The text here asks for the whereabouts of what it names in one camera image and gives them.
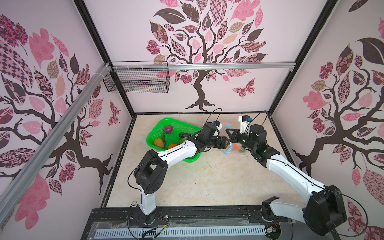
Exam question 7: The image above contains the clear zip top bag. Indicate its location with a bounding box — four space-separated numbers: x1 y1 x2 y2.
222 126 235 155

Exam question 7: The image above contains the aluminium rail left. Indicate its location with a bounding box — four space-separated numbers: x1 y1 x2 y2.
1 63 111 225

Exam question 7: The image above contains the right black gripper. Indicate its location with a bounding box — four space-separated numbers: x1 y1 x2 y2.
226 127 257 153

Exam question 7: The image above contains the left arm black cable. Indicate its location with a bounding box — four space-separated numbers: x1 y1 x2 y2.
206 107 223 124

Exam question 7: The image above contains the black wire wall basket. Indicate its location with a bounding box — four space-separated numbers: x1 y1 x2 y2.
103 60 171 94

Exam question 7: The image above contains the aluminium rail back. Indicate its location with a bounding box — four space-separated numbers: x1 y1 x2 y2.
113 62 296 71

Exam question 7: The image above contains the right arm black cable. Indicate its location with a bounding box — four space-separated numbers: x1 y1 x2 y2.
248 112 369 238

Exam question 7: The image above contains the green plastic basket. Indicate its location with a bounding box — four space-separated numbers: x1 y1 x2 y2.
146 118 201 167

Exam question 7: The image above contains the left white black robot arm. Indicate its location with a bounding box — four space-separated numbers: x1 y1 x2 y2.
133 121 229 225

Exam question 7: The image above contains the brown potato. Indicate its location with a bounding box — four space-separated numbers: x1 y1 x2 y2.
154 138 165 149

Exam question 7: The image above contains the orange carrot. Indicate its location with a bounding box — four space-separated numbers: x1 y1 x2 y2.
233 144 245 152

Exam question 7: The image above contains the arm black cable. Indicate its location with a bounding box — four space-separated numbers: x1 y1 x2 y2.
248 112 369 238
206 107 223 124

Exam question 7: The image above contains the aluminium rail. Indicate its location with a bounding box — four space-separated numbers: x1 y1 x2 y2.
1 63 111 225
113 62 296 71

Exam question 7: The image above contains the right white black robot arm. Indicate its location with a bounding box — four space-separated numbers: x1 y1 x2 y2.
226 125 347 236

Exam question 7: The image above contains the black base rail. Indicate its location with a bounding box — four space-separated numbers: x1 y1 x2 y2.
81 205 339 240

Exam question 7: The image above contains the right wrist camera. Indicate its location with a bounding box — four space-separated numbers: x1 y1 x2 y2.
238 115 252 134

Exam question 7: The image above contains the white slotted cable duct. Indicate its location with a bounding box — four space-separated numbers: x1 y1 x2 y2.
94 226 267 240

